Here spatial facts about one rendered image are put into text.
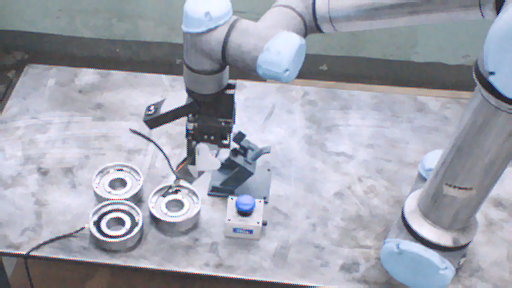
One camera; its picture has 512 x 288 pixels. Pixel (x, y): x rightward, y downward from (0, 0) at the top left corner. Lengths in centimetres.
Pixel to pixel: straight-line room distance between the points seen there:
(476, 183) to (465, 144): 7
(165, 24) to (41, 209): 173
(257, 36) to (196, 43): 10
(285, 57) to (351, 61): 206
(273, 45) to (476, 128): 30
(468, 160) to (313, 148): 61
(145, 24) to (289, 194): 174
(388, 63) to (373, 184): 164
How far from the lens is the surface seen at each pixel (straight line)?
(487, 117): 95
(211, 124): 117
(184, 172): 129
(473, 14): 104
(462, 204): 105
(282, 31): 105
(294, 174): 148
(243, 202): 131
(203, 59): 109
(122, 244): 131
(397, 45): 305
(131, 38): 310
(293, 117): 162
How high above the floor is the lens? 184
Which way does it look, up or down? 46 degrees down
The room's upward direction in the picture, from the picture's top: straight up
